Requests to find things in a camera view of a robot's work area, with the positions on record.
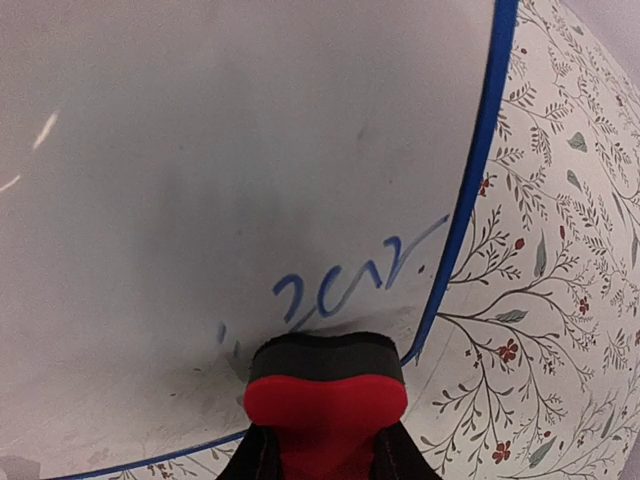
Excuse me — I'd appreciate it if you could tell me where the red whiteboard eraser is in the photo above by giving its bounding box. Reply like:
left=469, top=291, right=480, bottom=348
left=243, top=332, right=408, bottom=479

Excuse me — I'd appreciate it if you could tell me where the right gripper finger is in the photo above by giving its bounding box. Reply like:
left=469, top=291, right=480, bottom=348
left=219, top=422, right=440, bottom=479

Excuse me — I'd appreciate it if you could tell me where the small blue-framed whiteboard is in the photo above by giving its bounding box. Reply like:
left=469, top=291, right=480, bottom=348
left=1, top=1, right=518, bottom=479

